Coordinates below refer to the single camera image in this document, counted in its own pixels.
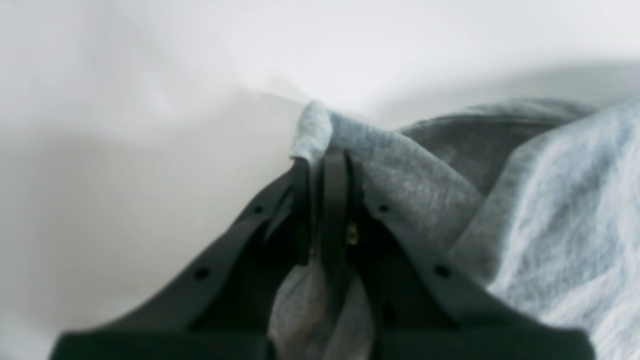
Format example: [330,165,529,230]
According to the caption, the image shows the grey T-shirt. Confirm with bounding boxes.
[290,99,640,360]

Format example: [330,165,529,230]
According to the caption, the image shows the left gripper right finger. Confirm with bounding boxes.
[320,147,595,360]

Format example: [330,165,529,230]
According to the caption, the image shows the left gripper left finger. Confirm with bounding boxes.
[50,158,310,360]

